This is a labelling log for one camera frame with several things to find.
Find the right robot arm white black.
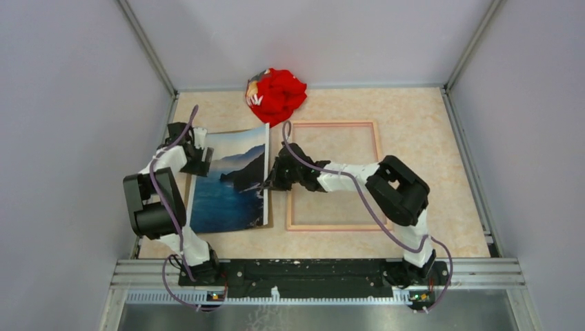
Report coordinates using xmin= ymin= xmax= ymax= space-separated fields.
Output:
xmin=262 ymin=143 xmax=436 ymax=288

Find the pink wooden picture frame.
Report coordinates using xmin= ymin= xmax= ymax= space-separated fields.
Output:
xmin=285 ymin=120 xmax=394 ymax=232

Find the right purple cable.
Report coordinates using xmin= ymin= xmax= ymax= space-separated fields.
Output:
xmin=281 ymin=120 xmax=454 ymax=314

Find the crumpled red cloth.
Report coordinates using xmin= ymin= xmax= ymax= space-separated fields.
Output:
xmin=244 ymin=68 xmax=308 ymax=128

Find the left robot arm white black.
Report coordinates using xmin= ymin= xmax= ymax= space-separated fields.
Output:
xmin=123 ymin=122 xmax=221 ymax=285

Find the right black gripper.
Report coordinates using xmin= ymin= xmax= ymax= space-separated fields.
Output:
xmin=261 ymin=156 xmax=303 ymax=191

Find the landscape photo print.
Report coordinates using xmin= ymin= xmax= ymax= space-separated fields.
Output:
xmin=188 ymin=123 xmax=271 ymax=234

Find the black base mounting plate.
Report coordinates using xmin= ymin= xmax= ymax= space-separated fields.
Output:
xmin=178 ymin=259 xmax=449 ymax=299

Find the aluminium front rail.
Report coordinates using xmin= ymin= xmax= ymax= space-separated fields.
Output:
xmin=110 ymin=258 xmax=526 ymax=305

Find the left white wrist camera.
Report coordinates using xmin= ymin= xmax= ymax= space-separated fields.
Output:
xmin=192 ymin=127 xmax=208 ymax=149

